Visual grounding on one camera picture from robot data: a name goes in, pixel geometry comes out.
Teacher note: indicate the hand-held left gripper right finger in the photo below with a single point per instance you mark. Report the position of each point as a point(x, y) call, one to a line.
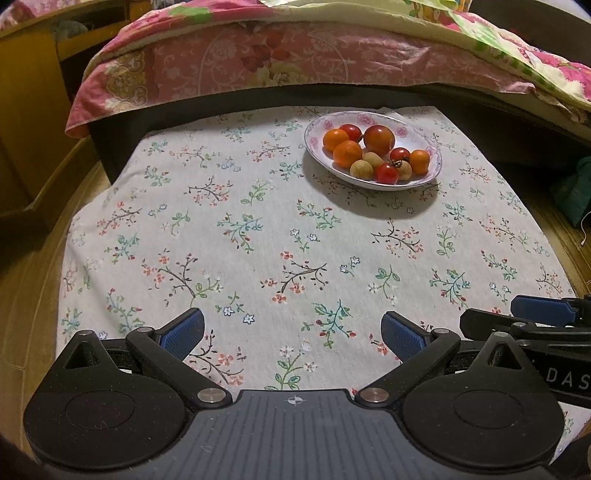
point(404, 334)

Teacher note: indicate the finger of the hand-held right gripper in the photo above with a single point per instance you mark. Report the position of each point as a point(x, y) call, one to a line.
point(540, 308)
point(554, 334)

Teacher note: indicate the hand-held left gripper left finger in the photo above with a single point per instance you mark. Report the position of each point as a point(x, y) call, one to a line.
point(182, 330)

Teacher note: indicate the red tomato with green calyx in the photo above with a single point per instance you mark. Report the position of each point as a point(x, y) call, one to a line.
point(387, 174)

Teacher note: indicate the brownish round longan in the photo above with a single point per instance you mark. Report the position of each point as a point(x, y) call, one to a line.
point(406, 173)

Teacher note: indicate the tan round longan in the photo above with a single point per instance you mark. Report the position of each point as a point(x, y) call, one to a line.
point(372, 158)
point(358, 169)

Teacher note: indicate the yellow-orange tomato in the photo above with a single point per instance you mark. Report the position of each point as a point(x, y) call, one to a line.
point(419, 161)

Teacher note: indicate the red cherry tomato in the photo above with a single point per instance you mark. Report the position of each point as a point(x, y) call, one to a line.
point(400, 153)
point(352, 131)

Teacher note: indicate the large orange mandarin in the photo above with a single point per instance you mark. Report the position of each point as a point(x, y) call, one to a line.
point(347, 154)

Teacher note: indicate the large red-orange tomato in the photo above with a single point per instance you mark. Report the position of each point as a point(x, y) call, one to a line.
point(379, 138)

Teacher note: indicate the small orange tomato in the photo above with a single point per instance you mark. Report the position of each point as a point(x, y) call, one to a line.
point(334, 137)

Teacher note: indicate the white plate with pink flowers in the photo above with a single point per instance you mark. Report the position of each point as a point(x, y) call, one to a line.
point(318, 138)

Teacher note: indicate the green bag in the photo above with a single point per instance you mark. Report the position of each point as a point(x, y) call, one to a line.
point(575, 194)

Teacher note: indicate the floral printed tablecloth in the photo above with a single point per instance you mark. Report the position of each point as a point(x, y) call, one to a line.
point(254, 221)

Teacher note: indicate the wooden cabinet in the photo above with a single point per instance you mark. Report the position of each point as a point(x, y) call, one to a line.
point(32, 115)

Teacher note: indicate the green and pink floral quilt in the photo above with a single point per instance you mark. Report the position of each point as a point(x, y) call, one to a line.
point(517, 41)

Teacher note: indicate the pink floral bed sheet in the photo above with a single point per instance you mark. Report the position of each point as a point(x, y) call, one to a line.
point(277, 55)

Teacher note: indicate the black bed frame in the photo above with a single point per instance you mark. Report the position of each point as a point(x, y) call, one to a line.
point(120, 138)

